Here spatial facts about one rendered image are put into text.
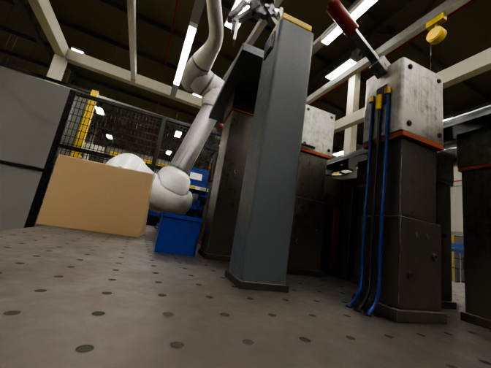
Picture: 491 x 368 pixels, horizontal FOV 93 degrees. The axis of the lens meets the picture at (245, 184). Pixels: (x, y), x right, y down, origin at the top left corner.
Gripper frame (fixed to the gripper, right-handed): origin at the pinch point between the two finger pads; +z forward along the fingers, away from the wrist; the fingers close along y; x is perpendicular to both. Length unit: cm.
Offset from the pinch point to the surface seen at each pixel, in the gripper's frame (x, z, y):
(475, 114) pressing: -38, 35, 31
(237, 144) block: -5.8, 35.7, -0.7
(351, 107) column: 674, -450, 440
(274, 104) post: -30.5, 37.0, 2.4
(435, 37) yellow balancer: 114, -166, 190
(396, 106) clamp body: -37, 37, 19
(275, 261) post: -30, 61, 6
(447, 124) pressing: -34, 36, 30
